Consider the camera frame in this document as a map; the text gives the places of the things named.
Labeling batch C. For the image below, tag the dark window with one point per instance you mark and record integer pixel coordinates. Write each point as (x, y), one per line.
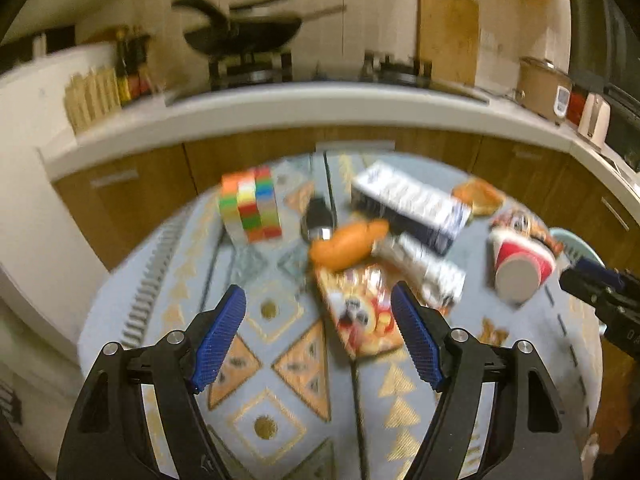
(605, 35)

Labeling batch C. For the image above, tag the red yellow snack packet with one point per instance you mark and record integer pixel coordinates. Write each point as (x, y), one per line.
(357, 305)

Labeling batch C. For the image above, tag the black gas stove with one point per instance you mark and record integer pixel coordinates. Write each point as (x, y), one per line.
(320, 82)

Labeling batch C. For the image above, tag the grey patterned tablecloth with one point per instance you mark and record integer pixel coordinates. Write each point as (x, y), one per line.
(272, 285)

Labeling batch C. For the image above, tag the large blue white carton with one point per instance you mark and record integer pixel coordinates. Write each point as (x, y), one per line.
(410, 205)

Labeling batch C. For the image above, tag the patterned snack bag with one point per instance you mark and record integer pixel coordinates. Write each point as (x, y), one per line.
(525, 225)

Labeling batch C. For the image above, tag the grey range hood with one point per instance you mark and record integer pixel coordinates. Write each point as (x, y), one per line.
(60, 10)

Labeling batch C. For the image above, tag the orange bread roll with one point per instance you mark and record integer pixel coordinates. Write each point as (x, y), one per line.
(347, 242)

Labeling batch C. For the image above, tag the wooden cutting board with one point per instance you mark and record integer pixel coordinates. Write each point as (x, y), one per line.
(447, 35)

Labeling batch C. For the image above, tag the light blue plastic basket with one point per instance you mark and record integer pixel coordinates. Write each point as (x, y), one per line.
(575, 245)

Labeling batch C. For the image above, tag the beige slatted basket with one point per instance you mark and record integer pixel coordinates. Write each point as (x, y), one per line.
(92, 100)

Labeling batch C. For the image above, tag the wooden base cabinet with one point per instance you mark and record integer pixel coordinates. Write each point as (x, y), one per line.
(150, 185)

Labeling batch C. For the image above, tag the red paper cup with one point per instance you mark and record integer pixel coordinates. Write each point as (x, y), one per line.
(520, 267)

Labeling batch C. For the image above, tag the brown bun wrapper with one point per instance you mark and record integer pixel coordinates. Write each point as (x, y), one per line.
(477, 196)

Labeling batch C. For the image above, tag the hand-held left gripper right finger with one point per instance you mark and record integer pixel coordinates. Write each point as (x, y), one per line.
(415, 335)

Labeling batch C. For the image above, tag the black wok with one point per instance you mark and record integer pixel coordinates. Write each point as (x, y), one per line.
(250, 35)

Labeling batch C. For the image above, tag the brown rice cooker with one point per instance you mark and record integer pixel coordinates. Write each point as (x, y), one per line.
(540, 90)

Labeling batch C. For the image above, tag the black pan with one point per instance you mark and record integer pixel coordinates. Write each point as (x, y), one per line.
(200, 7)

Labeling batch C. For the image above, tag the small crushed white carton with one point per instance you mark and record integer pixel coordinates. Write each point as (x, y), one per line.
(430, 270)

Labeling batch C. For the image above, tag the cream electric kettle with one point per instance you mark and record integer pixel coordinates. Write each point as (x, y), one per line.
(595, 120)

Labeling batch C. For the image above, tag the dark sauce bottle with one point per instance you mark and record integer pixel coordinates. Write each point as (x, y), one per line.
(141, 70)
(123, 75)

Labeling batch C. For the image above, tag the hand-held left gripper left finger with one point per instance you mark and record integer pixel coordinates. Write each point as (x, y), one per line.
(220, 332)

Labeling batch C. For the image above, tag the red container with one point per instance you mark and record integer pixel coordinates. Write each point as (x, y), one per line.
(576, 102)

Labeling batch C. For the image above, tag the colourful puzzle cube tower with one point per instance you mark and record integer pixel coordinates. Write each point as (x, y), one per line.
(250, 205)

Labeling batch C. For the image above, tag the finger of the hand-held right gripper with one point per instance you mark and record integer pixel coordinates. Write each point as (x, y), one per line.
(585, 285)
(600, 266)

